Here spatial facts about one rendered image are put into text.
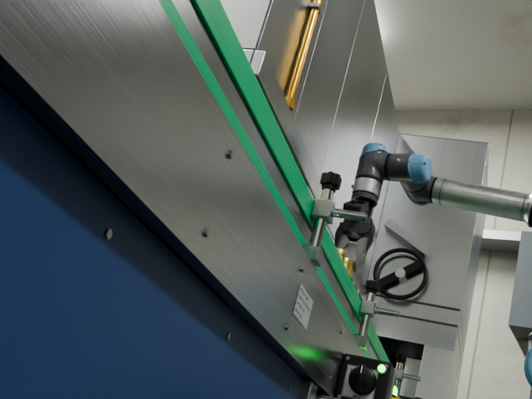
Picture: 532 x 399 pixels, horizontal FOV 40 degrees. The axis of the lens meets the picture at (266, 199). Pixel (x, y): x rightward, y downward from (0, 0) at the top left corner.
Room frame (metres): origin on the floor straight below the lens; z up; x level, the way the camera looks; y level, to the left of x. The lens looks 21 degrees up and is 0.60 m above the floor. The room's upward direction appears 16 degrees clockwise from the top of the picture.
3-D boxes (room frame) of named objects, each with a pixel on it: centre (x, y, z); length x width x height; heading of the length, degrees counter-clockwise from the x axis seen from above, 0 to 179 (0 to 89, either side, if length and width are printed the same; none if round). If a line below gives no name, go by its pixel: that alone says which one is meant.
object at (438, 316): (3.06, -0.78, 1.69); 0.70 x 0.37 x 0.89; 159
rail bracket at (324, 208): (0.91, -0.10, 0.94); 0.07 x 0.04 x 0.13; 69
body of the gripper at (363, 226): (1.81, -0.26, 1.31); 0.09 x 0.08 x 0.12; 159
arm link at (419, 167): (1.77, -0.35, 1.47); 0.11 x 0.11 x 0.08; 61
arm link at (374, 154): (1.80, -0.26, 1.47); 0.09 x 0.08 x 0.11; 61
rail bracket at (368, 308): (1.34, -0.27, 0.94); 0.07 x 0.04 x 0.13; 69
